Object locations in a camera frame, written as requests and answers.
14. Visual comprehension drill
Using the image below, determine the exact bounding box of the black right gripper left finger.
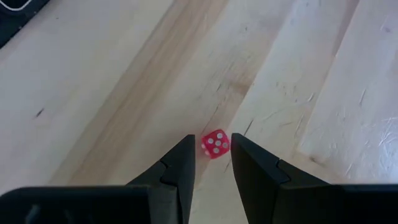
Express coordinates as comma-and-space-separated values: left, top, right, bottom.
0, 134, 196, 224

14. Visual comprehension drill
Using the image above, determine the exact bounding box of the small pink die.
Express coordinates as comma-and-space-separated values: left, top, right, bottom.
201, 129, 231, 160

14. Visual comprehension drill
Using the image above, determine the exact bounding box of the black device with white line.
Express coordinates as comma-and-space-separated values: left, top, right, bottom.
0, 0, 51, 50

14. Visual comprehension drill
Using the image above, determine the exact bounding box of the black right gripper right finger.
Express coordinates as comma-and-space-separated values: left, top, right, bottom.
230, 133, 398, 224

